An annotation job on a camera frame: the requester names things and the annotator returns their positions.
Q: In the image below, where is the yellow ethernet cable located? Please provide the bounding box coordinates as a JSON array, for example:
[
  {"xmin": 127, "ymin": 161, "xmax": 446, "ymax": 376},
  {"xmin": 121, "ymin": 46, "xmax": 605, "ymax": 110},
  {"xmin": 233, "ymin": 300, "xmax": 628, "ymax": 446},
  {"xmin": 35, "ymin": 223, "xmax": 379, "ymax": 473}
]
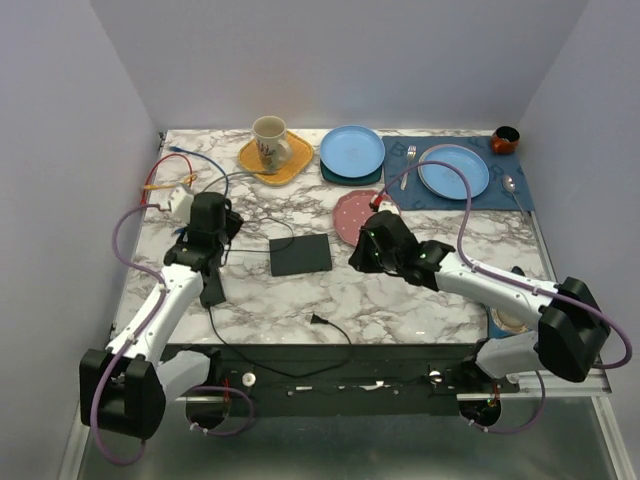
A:
[{"xmin": 141, "ymin": 172, "xmax": 198, "ymax": 191}]

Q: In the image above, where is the blue cloth placemat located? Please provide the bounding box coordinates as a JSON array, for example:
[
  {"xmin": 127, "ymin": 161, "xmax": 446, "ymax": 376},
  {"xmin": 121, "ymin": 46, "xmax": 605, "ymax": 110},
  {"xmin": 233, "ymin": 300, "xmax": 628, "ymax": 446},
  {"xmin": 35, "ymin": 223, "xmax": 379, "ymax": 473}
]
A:
[{"xmin": 382, "ymin": 135, "xmax": 535, "ymax": 211}]

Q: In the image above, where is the dark grey network switch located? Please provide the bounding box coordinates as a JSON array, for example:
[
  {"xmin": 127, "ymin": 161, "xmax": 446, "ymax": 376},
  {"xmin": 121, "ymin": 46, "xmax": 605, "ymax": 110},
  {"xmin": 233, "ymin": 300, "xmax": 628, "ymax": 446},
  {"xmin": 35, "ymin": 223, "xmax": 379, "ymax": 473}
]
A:
[{"xmin": 269, "ymin": 234, "xmax": 333, "ymax": 277}]

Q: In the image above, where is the blue ethernet cable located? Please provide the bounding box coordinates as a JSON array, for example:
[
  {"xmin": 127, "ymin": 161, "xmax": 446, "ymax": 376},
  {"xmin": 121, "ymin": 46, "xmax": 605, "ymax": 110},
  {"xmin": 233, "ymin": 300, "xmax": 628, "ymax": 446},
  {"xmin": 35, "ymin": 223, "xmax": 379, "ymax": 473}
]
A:
[{"xmin": 166, "ymin": 143, "xmax": 230, "ymax": 237}]

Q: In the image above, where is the black power adapter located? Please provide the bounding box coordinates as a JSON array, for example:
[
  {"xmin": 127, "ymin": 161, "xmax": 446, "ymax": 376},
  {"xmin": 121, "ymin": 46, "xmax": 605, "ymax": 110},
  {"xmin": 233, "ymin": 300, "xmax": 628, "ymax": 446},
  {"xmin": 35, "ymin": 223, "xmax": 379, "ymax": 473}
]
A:
[{"xmin": 199, "ymin": 270, "xmax": 226, "ymax": 309}]

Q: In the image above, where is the silver spoon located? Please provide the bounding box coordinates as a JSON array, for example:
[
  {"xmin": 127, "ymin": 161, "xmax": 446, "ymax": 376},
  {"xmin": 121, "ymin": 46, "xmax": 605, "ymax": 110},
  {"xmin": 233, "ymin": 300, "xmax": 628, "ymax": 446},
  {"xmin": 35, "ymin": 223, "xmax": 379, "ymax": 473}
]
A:
[{"xmin": 502, "ymin": 175, "xmax": 527, "ymax": 216}]

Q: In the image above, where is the aluminium rail frame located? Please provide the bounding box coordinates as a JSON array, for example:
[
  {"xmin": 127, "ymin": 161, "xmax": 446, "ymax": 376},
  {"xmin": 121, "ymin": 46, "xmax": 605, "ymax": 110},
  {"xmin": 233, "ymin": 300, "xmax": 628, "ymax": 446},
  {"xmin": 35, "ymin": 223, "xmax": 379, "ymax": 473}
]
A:
[{"xmin": 161, "ymin": 344, "xmax": 611, "ymax": 402}]

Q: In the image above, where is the red ethernet cable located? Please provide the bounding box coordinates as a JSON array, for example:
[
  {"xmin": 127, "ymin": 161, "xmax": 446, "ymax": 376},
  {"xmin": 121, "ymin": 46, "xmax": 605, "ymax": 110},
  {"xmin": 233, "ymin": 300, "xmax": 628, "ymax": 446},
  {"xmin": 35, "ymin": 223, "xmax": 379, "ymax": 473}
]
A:
[{"xmin": 137, "ymin": 152, "xmax": 194, "ymax": 208}]

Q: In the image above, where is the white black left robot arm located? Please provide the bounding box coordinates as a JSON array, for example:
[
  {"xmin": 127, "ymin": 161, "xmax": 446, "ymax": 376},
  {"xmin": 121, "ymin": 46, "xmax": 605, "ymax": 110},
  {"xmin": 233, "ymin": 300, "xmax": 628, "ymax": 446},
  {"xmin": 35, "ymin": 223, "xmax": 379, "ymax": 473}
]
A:
[{"xmin": 79, "ymin": 192, "xmax": 243, "ymax": 440}]

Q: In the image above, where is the blue star-shaped dish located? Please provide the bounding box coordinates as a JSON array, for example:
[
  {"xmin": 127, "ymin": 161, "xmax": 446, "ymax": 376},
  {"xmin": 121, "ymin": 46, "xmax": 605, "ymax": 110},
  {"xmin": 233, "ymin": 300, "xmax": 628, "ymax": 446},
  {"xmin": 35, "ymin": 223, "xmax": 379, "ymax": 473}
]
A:
[{"xmin": 484, "ymin": 306, "xmax": 530, "ymax": 339}]

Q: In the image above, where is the light blue plate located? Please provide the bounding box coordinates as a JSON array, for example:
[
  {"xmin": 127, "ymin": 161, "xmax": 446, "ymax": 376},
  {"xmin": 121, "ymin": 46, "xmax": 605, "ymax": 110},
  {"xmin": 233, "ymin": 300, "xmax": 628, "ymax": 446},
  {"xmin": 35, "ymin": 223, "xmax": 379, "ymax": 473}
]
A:
[{"xmin": 320, "ymin": 125, "xmax": 385, "ymax": 178}]

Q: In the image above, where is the silver fork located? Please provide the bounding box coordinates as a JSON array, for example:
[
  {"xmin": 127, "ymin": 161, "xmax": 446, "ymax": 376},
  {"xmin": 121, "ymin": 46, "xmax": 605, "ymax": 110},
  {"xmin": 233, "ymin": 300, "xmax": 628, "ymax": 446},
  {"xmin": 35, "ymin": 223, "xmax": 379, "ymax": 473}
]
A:
[{"xmin": 400, "ymin": 145, "xmax": 417, "ymax": 191}]

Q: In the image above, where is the black power cord with plug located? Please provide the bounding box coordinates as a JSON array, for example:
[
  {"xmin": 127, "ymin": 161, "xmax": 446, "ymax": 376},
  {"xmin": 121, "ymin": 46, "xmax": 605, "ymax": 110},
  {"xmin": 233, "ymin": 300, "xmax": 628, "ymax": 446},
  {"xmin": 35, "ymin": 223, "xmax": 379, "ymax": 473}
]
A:
[{"xmin": 206, "ymin": 215, "xmax": 354, "ymax": 376}]

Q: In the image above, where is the blue plate on placemat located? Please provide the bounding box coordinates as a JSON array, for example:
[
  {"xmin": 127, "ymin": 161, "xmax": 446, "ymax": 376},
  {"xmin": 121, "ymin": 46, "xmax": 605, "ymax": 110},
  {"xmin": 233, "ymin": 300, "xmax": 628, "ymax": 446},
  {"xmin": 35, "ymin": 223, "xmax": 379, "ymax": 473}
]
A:
[{"xmin": 418, "ymin": 144, "xmax": 490, "ymax": 200}]

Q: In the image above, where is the grey ethernet cable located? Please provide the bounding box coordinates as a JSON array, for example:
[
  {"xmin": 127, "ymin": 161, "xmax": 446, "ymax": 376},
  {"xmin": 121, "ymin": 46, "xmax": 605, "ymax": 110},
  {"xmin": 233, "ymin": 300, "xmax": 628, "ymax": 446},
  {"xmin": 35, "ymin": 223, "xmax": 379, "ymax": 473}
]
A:
[{"xmin": 214, "ymin": 169, "xmax": 276, "ymax": 194}]

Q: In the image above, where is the yellow woven coaster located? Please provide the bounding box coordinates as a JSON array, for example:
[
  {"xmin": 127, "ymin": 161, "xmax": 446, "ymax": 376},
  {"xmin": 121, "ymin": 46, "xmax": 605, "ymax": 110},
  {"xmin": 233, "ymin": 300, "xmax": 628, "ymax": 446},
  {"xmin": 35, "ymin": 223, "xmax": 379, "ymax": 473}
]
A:
[{"xmin": 237, "ymin": 131, "xmax": 314, "ymax": 187}]

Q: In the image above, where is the small red-brown bowl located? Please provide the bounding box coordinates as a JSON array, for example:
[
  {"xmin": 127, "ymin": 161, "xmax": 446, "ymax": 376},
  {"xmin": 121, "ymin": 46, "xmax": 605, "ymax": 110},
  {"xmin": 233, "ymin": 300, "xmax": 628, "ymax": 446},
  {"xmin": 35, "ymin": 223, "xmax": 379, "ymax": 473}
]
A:
[{"xmin": 490, "ymin": 126, "xmax": 520, "ymax": 155}]

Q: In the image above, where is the pink dotted plate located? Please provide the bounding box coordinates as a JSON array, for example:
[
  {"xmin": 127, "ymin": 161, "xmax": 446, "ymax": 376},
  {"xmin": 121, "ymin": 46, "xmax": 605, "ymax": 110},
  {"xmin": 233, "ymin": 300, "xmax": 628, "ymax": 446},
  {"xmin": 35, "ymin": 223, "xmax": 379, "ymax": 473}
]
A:
[{"xmin": 332, "ymin": 190, "xmax": 401, "ymax": 247}]

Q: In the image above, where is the dark teal coaster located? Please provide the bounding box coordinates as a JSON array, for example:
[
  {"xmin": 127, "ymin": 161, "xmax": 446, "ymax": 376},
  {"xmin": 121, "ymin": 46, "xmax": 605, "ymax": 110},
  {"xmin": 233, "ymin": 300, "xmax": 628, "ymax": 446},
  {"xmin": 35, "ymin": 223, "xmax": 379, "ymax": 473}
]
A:
[{"xmin": 320, "ymin": 161, "xmax": 383, "ymax": 187}]

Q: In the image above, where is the beige floral mug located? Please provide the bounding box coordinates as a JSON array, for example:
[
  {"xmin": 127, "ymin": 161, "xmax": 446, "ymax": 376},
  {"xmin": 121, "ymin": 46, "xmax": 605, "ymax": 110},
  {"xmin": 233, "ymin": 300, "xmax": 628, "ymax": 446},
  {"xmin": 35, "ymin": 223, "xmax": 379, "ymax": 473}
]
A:
[{"xmin": 252, "ymin": 116, "xmax": 293, "ymax": 172}]

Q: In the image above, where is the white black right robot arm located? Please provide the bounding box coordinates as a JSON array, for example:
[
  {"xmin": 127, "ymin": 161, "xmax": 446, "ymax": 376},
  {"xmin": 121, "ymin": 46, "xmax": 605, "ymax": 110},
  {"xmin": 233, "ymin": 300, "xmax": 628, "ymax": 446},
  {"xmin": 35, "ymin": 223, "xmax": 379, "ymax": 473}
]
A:
[{"xmin": 349, "ymin": 211, "xmax": 610, "ymax": 392}]

